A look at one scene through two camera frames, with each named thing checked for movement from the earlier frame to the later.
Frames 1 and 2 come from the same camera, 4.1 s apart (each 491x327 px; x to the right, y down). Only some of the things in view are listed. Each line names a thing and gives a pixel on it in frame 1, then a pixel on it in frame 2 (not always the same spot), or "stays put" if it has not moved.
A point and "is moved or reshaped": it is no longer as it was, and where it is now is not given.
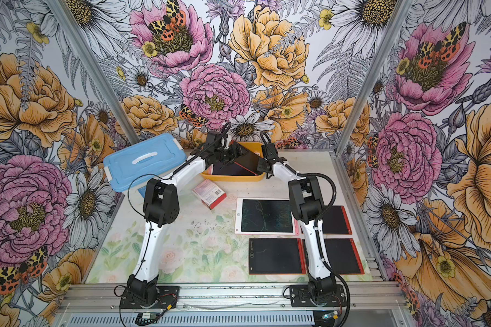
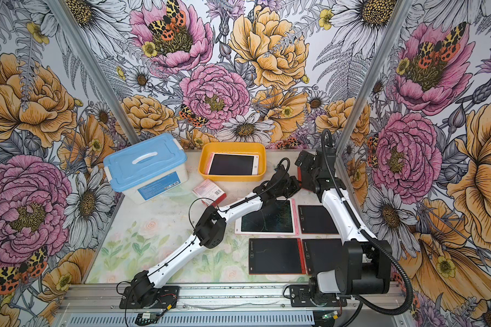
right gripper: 260,168 -> 309,158
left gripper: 233,154 -> 295,184
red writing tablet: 277,255 stays put
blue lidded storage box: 129,169 stays put
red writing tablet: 249,159 is moved or reshaped
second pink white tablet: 230,168 stays put
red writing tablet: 341,256 stays put
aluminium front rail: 369,304 stays put
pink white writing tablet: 264,216 stays put
